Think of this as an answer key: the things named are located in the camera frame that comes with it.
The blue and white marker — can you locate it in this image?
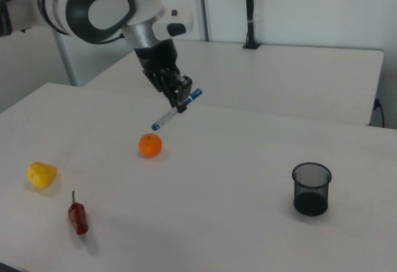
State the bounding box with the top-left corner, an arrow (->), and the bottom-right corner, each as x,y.
151,88 -> 203,131

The black mesh pen cup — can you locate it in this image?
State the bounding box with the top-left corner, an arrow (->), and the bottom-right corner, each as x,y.
292,162 -> 332,216

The red chili pepper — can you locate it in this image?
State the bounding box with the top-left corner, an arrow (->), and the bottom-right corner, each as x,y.
68,190 -> 89,235

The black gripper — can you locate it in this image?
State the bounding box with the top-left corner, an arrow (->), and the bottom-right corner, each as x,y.
134,38 -> 194,115

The black camera pole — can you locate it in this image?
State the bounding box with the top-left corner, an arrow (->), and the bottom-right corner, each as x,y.
242,0 -> 262,50

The blue plug with cable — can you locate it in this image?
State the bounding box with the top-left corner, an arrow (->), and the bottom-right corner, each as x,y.
373,97 -> 386,128

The yellow pear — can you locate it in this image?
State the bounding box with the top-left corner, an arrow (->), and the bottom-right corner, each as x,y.
27,161 -> 58,188

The white neighbouring table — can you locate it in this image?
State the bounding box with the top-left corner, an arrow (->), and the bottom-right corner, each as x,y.
83,38 -> 385,126

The orange mandarin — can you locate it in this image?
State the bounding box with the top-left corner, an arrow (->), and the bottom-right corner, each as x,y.
138,133 -> 163,159

